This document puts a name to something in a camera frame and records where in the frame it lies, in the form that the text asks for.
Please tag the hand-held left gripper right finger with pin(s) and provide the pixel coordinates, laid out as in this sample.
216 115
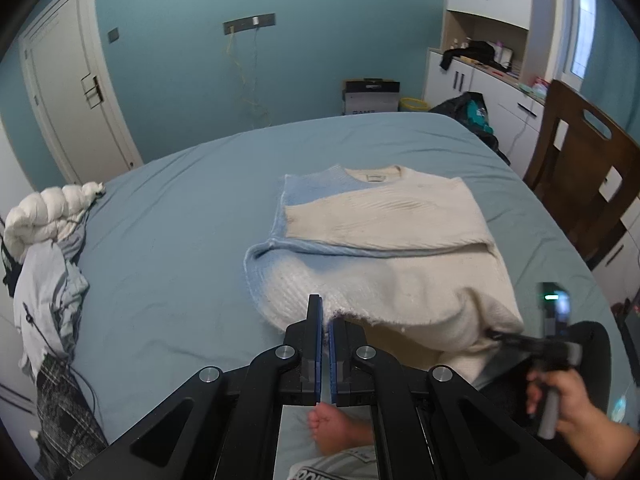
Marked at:
333 365

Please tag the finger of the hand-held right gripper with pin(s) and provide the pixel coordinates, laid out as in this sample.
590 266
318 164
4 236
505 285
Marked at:
507 337

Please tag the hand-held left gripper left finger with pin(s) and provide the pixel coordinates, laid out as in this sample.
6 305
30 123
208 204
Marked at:
318 360

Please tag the cream and blue knit sweater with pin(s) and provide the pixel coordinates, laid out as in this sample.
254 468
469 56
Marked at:
400 210

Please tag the person's right forearm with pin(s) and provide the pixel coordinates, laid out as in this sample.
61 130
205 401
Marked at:
610 450

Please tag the pile of light clothes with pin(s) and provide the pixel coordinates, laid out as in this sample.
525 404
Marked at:
45 285

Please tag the person's right hand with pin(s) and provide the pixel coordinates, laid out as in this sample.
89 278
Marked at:
577 402

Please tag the black round furniture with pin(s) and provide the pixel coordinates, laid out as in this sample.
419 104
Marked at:
595 355

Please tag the person's bare foot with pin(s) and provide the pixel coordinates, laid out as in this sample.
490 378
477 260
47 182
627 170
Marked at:
335 427

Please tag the black device with red light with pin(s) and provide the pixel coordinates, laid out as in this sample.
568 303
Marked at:
630 320

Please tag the person's printed grey garment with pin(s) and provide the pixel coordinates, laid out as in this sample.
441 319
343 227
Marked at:
330 465

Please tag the white low drawer unit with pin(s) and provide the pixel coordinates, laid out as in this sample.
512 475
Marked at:
620 260

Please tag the brown wooden chair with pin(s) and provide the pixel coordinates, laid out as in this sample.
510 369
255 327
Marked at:
575 175

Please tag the bed with blue sheet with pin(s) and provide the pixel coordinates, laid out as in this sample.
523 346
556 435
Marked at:
175 235

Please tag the black and teal bag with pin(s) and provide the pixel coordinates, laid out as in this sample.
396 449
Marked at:
460 107

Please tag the white cabinet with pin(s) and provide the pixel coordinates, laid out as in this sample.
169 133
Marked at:
480 92

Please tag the yellow bin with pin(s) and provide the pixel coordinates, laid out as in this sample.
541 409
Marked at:
414 105

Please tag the dark plaid cloth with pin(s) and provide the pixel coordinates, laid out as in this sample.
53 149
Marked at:
65 410

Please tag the black cardboard box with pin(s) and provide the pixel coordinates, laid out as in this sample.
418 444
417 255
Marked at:
370 92

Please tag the black garment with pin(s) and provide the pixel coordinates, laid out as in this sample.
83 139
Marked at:
475 50

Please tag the white down jacket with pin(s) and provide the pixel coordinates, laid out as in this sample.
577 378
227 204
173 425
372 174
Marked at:
40 215

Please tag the window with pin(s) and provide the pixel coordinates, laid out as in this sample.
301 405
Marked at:
582 25

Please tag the white door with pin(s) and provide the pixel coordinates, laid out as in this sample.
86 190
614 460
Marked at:
75 100

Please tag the grey wall power strip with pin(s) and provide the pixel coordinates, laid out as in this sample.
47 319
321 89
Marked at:
250 22

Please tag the dark wall switch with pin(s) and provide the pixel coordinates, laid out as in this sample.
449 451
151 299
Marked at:
113 35

